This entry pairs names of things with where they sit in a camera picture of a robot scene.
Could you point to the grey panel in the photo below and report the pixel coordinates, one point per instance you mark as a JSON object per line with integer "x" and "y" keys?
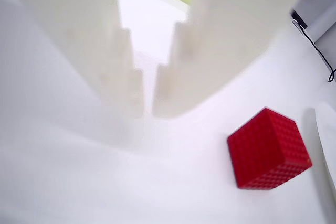
{"x": 317, "y": 14}

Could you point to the red cube block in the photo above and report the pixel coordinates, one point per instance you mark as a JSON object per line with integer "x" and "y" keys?
{"x": 265, "y": 150}

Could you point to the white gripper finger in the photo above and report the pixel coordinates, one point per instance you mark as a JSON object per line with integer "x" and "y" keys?
{"x": 92, "y": 24}
{"x": 223, "y": 30}

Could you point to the white paper plate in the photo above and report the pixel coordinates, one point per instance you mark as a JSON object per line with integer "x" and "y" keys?
{"x": 328, "y": 140}

